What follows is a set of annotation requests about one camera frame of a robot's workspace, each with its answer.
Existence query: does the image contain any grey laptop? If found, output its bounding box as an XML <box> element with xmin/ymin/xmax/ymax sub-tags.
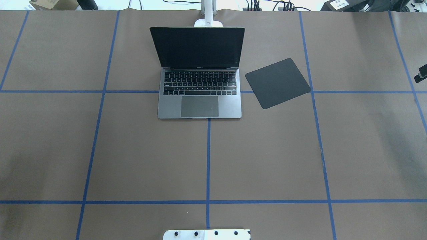
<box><xmin>150</xmin><ymin>26</ymin><xmax>245</xmax><ymax>119</ymax></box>

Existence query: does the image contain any black labelled box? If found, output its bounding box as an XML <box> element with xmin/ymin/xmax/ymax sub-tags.
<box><xmin>320</xmin><ymin>0</ymin><xmax>369</xmax><ymax>12</ymax></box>

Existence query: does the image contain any cardboard box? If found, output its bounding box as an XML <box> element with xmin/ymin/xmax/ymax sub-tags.
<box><xmin>29</xmin><ymin>0</ymin><xmax>79</xmax><ymax>11</ymax></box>

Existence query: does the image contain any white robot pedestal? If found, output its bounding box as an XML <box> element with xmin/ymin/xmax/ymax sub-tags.
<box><xmin>162</xmin><ymin>229</ymin><xmax>251</xmax><ymax>240</ymax></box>

